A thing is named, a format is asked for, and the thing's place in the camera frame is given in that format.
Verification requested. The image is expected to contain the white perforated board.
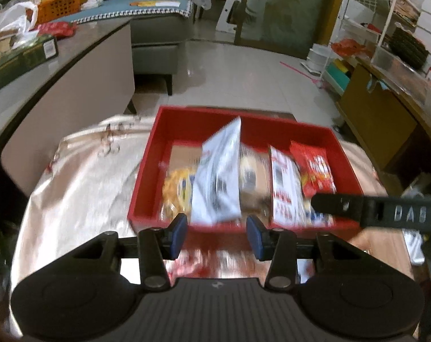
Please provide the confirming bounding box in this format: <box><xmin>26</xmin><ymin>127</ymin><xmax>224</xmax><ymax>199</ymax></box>
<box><xmin>215</xmin><ymin>0</ymin><xmax>245</xmax><ymax>34</ymax></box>

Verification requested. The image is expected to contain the red snack packet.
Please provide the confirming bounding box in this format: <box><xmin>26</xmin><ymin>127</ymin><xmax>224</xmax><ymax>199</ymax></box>
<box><xmin>290</xmin><ymin>140</ymin><xmax>338</xmax><ymax>200</ymax></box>

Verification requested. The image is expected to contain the orange plastic basket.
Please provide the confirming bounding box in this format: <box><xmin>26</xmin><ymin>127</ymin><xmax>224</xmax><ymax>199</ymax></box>
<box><xmin>36</xmin><ymin>0</ymin><xmax>97</xmax><ymax>25</ymax></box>

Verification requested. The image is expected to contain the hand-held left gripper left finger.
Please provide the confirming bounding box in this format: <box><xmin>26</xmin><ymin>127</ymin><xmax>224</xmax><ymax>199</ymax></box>
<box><xmin>71</xmin><ymin>213</ymin><xmax>188</xmax><ymax>290</ymax></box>

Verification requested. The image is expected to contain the yellow bread packet blue label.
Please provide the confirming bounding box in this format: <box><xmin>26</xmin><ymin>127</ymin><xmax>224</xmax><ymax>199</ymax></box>
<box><xmin>160</xmin><ymin>169</ymin><xmax>198</xmax><ymax>221</ymax></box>

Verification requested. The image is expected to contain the beige counter cabinet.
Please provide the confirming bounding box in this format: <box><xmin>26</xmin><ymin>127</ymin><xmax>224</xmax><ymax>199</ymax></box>
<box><xmin>0</xmin><ymin>18</ymin><xmax>136</xmax><ymax>196</ymax></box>

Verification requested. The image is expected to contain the white plastic bag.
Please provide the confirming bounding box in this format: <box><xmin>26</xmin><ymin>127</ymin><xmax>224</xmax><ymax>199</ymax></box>
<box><xmin>0</xmin><ymin>2</ymin><xmax>40</xmax><ymax>36</ymax></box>

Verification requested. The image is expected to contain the large white pouch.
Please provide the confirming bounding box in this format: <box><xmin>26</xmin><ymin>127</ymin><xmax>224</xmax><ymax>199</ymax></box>
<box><xmin>190</xmin><ymin>116</ymin><xmax>243</xmax><ymax>227</ymax></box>

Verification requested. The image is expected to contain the teal storage box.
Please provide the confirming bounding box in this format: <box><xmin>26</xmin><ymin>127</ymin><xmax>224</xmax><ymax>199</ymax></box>
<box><xmin>326</xmin><ymin>60</ymin><xmax>353</xmax><ymax>91</ymax></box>

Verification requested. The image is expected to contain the long white red-label packet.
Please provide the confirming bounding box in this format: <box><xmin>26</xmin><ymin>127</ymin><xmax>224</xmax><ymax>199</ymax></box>
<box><xmin>268</xmin><ymin>145</ymin><xmax>335</xmax><ymax>228</ymax></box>

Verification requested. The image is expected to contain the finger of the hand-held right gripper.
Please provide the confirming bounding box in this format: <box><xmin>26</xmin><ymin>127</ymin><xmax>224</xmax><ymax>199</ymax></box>
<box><xmin>312</xmin><ymin>193</ymin><xmax>431</xmax><ymax>229</ymax></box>

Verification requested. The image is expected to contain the white wire rack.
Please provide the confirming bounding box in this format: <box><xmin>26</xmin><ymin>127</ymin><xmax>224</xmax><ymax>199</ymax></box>
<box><xmin>320</xmin><ymin>0</ymin><xmax>397</xmax><ymax>89</ymax></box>

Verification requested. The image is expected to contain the clear acrylic box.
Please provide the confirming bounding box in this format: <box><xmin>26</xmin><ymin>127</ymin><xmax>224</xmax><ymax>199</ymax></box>
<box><xmin>371</xmin><ymin>44</ymin><xmax>430</xmax><ymax>89</ymax></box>

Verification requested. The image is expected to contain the dark woven basket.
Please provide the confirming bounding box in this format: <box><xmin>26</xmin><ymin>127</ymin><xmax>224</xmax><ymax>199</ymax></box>
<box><xmin>390</xmin><ymin>27</ymin><xmax>430</xmax><ymax>70</ymax></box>

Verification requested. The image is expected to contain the glass sliding door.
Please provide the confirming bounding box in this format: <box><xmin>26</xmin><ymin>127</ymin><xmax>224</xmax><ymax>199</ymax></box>
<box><xmin>233</xmin><ymin>0</ymin><xmax>348</xmax><ymax>59</ymax></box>

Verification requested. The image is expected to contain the shiny floral tablecloth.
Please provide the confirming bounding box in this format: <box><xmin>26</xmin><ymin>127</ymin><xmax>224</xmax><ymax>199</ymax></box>
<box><xmin>11</xmin><ymin>114</ymin><xmax>415</xmax><ymax>335</ymax></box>

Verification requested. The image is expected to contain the dark green box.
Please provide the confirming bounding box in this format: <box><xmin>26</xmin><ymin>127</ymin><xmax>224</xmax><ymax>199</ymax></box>
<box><xmin>0</xmin><ymin>36</ymin><xmax>59</xmax><ymax>95</ymax></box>

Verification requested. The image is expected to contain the clear-wrapped brown pastry packet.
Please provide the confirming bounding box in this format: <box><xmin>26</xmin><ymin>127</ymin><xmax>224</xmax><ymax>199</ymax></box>
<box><xmin>239</xmin><ymin>146</ymin><xmax>273</xmax><ymax>218</ymax></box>

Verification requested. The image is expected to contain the orange plastic bag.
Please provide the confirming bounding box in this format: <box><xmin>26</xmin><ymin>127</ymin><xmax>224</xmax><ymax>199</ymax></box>
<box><xmin>331</xmin><ymin>38</ymin><xmax>374</xmax><ymax>58</ymax></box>

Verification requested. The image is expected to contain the stack of white buckets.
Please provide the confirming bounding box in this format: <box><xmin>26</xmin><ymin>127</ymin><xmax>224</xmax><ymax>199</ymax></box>
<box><xmin>306</xmin><ymin>43</ymin><xmax>332</xmax><ymax>74</ymax></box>

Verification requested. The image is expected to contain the red cardboard box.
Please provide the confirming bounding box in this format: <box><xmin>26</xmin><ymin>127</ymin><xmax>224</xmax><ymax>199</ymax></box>
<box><xmin>127</xmin><ymin>105</ymin><xmax>365</xmax><ymax>234</ymax></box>

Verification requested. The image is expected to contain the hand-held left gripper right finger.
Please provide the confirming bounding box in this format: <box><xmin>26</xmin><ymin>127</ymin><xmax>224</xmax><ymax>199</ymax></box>
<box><xmin>246</xmin><ymin>215</ymin><xmax>373</xmax><ymax>292</ymax></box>

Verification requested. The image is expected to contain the grey sofa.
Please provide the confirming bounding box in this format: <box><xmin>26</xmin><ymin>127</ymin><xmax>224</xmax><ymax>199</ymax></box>
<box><xmin>130</xmin><ymin>0</ymin><xmax>195</xmax><ymax>97</ymax></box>

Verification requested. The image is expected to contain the wooden cabinet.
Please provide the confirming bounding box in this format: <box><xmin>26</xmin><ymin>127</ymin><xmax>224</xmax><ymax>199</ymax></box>
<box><xmin>338</xmin><ymin>62</ymin><xmax>431</xmax><ymax>172</ymax></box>

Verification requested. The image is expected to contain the blue lace-edged cloth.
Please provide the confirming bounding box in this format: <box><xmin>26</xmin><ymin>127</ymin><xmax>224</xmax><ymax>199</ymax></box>
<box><xmin>73</xmin><ymin>0</ymin><xmax>195</xmax><ymax>25</ymax></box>

